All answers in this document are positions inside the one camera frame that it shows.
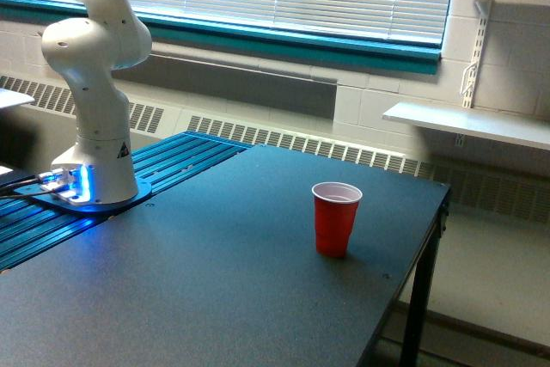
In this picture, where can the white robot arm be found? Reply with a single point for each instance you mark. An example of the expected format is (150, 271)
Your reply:
(85, 52)

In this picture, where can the red plastic cup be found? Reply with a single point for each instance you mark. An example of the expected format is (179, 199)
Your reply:
(336, 205)

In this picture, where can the teal window sill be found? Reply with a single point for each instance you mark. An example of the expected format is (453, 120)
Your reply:
(293, 46)

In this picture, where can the black table leg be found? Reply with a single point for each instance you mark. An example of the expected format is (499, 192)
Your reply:
(421, 290)

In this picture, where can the white baseboard radiator cover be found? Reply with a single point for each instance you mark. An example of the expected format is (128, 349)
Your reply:
(53, 112)

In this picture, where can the white desk corner at left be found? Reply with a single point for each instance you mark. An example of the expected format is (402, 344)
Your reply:
(9, 98)

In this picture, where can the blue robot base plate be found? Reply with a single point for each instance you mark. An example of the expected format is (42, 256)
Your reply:
(144, 193)

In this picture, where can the blue ribbed aluminium rail bed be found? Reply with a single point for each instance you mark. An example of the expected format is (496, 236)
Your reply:
(29, 228)

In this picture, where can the white lower wall shelf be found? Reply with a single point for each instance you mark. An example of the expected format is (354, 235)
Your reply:
(502, 127)

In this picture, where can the white shelf bracket rail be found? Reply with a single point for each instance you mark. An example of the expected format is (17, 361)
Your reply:
(470, 73)

